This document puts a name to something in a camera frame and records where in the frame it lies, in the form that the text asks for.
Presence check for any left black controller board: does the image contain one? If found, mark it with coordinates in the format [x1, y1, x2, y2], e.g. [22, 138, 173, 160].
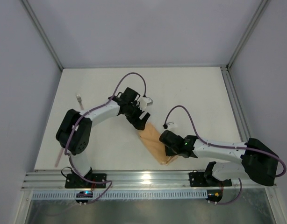
[75, 190, 93, 205]

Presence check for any left frame post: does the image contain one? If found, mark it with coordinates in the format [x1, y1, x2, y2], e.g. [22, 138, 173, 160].
[20, 0, 64, 71]

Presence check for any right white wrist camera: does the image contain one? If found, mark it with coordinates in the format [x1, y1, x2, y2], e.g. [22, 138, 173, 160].
[163, 121, 178, 130]

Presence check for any white slotted cable duct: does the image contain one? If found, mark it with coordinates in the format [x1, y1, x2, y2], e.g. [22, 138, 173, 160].
[31, 189, 207, 200]

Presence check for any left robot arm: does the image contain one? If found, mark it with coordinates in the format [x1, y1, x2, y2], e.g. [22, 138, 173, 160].
[56, 87, 153, 183]

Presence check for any right side aluminium rail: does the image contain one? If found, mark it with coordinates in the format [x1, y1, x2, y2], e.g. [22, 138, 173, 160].
[220, 65, 251, 141]

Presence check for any pink handled utensil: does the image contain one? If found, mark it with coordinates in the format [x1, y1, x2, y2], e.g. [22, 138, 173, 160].
[54, 148, 64, 168]

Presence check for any orange cloth napkin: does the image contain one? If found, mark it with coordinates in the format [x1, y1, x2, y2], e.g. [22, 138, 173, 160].
[138, 123, 178, 166]

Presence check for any right frame post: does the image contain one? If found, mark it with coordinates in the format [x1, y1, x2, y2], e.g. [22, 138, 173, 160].
[226, 0, 271, 70]

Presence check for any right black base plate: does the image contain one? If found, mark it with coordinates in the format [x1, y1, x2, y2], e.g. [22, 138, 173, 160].
[188, 170, 232, 187]

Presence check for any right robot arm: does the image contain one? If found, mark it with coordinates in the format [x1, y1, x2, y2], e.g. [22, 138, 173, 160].
[159, 130, 279, 187]

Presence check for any frame post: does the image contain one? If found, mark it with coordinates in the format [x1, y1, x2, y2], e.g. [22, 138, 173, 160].
[226, 0, 271, 70]
[20, 0, 64, 71]

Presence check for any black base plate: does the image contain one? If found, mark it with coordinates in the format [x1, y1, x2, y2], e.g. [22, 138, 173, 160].
[188, 170, 232, 187]
[65, 173, 108, 189]

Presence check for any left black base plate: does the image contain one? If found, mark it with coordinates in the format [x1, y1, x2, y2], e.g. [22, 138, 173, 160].
[65, 173, 108, 189]

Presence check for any silver fork pink handle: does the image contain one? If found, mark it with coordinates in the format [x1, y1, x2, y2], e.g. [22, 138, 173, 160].
[76, 94, 84, 110]

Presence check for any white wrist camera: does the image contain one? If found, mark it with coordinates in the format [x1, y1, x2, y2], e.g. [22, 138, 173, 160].
[139, 97, 153, 111]
[163, 121, 178, 130]

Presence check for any right black controller board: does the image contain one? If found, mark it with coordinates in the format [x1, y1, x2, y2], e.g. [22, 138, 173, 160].
[206, 190, 223, 205]

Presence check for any black controller board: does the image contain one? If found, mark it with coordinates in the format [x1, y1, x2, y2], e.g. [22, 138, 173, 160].
[206, 190, 223, 205]
[75, 190, 93, 205]

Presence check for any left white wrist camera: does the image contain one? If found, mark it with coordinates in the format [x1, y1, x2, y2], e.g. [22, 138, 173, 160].
[139, 97, 153, 111]

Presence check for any front aluminium rail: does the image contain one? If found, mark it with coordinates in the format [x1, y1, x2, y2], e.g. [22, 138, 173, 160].
[21, 169, 277, 191]

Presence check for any aluminium rail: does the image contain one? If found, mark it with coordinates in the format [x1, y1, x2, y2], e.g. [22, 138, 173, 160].
[220, 65, 251, 141]
[21, 169, 277, 191]

